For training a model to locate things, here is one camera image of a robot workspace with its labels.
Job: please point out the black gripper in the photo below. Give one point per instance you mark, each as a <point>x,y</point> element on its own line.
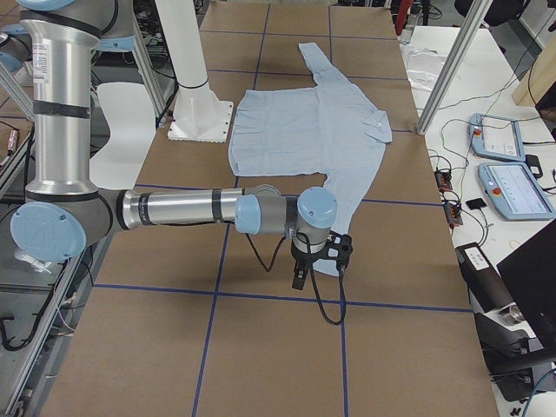
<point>301,261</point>

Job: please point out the light blue button shirt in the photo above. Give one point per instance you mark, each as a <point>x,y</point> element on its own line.
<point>331,129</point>

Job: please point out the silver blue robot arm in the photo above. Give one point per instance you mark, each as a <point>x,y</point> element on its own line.
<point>65,211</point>

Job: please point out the orange circuit board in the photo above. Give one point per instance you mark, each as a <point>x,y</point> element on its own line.
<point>443,180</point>

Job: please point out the black label printer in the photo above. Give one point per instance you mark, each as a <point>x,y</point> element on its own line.
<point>482,278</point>

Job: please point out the black monitor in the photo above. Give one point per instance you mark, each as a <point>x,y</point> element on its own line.
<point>529,275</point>

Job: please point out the lower teach pendant tablet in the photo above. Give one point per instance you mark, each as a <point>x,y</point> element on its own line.
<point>514,191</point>

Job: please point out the teach pendant tablet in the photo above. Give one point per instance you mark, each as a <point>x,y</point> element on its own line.
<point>514,191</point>
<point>496,137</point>

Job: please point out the white plastic chair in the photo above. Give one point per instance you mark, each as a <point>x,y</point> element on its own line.
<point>131,118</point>

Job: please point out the upper teach pendant tablet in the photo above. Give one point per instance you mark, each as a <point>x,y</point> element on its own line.
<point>496,137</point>

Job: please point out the clear plastic bag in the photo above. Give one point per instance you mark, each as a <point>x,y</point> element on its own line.
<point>423,66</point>

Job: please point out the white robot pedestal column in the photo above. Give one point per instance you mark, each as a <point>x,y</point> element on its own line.
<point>198,114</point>

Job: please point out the aluminium frame post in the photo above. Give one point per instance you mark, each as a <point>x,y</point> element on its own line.
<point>462,42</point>

